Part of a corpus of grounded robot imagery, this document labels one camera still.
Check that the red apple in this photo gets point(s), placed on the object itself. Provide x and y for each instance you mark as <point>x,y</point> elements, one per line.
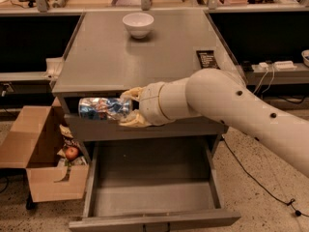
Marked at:
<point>72,153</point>

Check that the grey metal drawer cabinet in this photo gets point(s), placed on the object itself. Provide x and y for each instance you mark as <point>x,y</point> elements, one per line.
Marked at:
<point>104,60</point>

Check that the open cardboard box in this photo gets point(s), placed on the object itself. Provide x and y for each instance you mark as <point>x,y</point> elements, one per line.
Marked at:
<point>33,144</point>

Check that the snack bags in box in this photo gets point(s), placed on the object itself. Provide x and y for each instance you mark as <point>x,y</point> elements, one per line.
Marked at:
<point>69,141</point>

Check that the white power strip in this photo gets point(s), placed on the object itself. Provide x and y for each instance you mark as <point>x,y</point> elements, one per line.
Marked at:
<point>279,65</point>

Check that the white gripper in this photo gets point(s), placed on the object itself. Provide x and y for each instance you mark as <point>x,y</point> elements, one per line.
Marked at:
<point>150,102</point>

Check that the white ceramic bowl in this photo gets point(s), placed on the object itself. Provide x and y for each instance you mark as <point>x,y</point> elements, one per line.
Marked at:
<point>139,25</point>

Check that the open grey middle drawer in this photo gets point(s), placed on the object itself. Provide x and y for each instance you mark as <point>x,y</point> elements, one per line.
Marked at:
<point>153,185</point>

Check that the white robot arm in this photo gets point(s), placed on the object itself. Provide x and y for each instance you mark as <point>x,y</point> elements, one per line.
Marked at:
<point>222,97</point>

